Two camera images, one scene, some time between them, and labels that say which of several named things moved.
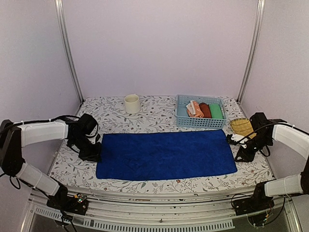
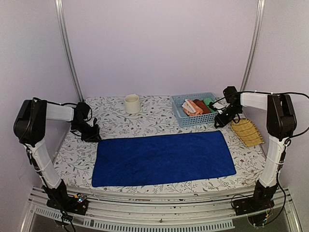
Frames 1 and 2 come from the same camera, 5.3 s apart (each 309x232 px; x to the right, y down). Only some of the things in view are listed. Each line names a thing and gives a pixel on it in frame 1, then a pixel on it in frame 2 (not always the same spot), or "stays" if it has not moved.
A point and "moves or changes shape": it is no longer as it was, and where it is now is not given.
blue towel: x=164 y=155 moves or changes shape
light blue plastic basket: x=183 y=120 moves or changes shape
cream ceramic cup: x=132 y=104 stays
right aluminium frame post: x=260 y=13 stays
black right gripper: x=248 y=157 -> x=222 y=121
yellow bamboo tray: x=242 y=126 stays
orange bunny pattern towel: x=194 y=109 moves or changes shape
